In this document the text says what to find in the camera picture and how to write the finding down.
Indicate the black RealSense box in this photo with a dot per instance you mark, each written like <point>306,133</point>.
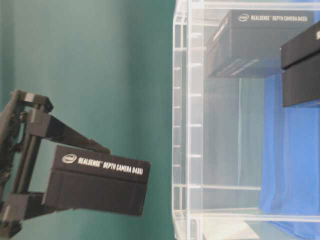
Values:
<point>300,62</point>
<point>83,179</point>
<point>247,43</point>

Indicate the clear plastic storage case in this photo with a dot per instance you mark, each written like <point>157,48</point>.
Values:
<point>218,135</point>

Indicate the blue foam case liner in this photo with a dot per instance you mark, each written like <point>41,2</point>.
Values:
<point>291,156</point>

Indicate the green table cloth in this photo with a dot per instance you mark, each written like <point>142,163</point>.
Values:
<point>106,66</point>

